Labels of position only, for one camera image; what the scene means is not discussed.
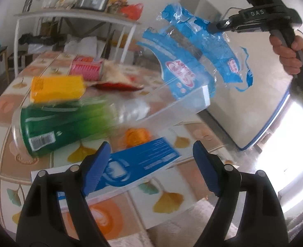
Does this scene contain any blue plastic snack bag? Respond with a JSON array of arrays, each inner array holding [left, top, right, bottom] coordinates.
[[138, 3, 254, 100]]

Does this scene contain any green label plastic bottle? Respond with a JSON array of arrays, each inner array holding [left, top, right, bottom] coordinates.
[[12, 95, 150, 157]]

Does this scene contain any blue white toothpaste box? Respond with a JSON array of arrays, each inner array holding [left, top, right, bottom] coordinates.
[[30, 136, 182, 201]]

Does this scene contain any yellow carton box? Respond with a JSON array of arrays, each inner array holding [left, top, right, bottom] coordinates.
[[30, 75, 86, 103]]

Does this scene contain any clear plastic tray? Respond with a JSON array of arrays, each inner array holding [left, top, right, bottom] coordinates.
[[130, 85, 210, 133]]

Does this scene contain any pink soda can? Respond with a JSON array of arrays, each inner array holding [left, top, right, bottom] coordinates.
[[69, 55, 104, 82]]

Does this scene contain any red beige snack bag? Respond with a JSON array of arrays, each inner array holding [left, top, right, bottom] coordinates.
[[85, 63, 144, 91]]

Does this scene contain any right hand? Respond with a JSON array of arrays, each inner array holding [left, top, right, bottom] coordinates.
[[269, 35, 303, 75]]

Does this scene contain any white mattress blue edge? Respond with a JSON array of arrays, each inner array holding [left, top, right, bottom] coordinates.
[[207, 32, 291, 150]]

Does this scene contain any orange peel on table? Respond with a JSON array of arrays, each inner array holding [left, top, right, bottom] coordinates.
[[125, 128, 152, 148]]

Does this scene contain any orange plastic bag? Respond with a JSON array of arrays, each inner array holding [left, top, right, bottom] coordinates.
[[120, 3, 144, 21]]

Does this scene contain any white metal shelf table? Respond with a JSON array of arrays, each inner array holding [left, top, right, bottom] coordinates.
[[14, 8, 140, 76]]

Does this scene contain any black cloth under shelf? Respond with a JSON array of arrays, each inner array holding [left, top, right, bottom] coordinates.
[[18, 33, 65, 46]]

